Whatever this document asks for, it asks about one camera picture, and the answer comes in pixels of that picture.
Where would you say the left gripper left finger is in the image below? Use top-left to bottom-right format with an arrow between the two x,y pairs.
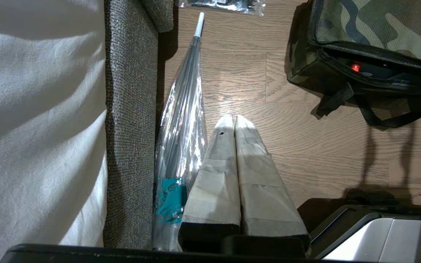
178,114 -> 242,252

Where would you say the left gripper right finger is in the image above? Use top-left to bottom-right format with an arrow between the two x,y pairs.
235,115 -> 310,252

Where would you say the black case with red button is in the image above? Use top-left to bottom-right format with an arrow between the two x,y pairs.
333,55 -> 416,81

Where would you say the camouflage bag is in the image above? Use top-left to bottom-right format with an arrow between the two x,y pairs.
287,0 -> 421,129

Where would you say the clear plastic umbrella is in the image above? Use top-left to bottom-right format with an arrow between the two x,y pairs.
151,12 -> 209,252

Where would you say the grey fabric sofa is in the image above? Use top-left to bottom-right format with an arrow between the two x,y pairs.
103,0 -> 174,250

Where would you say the clear plastic packet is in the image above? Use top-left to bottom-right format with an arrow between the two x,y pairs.
178,0 -> 266,16

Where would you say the white cloth sheet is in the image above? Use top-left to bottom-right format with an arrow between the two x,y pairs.
0,0 -> 109,263

